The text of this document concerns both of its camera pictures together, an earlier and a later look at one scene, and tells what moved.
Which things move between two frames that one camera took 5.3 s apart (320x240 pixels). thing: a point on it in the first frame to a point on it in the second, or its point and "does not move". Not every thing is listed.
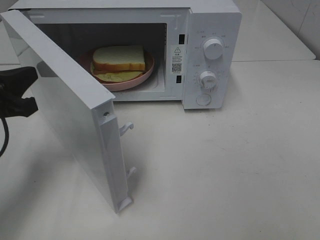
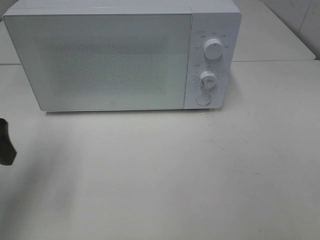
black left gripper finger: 22,107 to 7,151
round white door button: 203,99 does not move
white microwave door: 84,111 to 105,61
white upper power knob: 213,49 does not move
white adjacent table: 261,36 does not move
